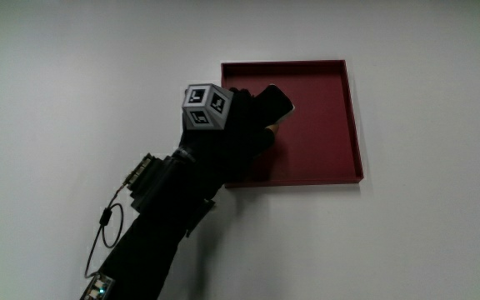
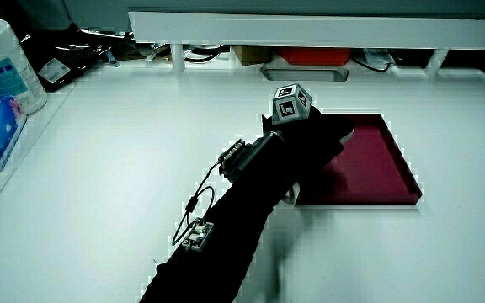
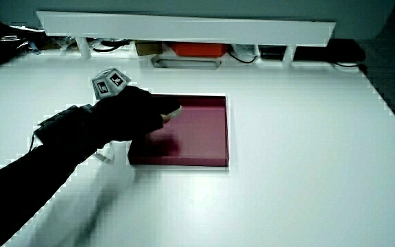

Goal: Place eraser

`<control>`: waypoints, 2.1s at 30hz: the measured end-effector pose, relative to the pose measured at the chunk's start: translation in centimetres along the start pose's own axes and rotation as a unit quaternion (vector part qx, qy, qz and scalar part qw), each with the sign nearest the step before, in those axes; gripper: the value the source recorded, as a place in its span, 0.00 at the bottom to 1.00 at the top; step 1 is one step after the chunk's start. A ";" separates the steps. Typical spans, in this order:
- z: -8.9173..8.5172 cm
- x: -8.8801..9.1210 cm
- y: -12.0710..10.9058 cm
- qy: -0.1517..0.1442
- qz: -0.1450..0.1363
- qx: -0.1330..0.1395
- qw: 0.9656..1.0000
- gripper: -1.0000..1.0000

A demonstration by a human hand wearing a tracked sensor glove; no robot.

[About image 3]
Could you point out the person's right hand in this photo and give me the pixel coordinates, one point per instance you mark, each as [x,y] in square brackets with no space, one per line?
[129,115]

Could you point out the white eraser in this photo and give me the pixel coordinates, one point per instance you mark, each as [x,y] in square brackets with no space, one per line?
[176,112]

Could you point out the person's right forearm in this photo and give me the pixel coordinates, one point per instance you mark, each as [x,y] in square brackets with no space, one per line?
[22,185]

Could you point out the tan cardboard box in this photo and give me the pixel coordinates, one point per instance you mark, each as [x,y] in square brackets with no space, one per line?
[148,48]

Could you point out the maroon rectangular tray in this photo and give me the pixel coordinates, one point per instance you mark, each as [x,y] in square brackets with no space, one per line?
[201,137]

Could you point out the orange box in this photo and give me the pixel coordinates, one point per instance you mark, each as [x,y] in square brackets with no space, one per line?
[199,49]

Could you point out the white desk shelf riser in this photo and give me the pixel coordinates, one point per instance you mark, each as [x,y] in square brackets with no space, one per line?
[183,29]

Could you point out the white plastic packet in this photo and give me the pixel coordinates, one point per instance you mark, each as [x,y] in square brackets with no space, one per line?
[243,49]

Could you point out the black bag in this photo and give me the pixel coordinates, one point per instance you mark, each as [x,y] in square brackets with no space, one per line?
[9,44]

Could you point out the large black box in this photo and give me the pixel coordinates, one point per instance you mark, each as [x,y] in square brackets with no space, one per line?
[334,50]

